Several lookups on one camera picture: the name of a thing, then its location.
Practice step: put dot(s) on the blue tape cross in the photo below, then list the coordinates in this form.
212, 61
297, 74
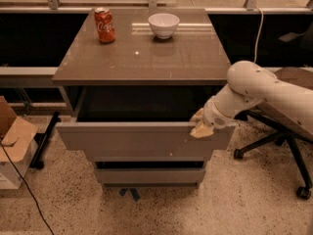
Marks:
133, 192

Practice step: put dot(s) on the grey drawer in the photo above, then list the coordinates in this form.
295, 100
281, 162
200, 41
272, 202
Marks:
150, 176
140, 122

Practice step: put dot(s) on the open cardboard box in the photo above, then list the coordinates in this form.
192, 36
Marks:
18, 146

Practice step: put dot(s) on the office chair with black base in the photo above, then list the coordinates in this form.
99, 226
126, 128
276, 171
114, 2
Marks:
282, 134

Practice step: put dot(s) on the red cola can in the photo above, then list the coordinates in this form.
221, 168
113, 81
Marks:
104, 25

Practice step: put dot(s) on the grey drawer cabinet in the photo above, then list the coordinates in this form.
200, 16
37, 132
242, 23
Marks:
193, 56

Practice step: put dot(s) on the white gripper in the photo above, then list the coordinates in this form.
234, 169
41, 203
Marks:
214, 117

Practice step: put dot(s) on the grey top drawer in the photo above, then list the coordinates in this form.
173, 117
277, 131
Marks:
140, 122

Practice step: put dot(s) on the black metal stand foot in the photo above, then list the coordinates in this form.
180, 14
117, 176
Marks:
42, 140

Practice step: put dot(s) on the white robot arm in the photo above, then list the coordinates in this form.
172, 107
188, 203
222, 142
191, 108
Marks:
249, 85

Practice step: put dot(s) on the white ceramic bowl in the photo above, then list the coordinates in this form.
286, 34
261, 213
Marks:
163, 25

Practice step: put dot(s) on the grey bottom drawer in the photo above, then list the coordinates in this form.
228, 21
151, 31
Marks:
150, 176

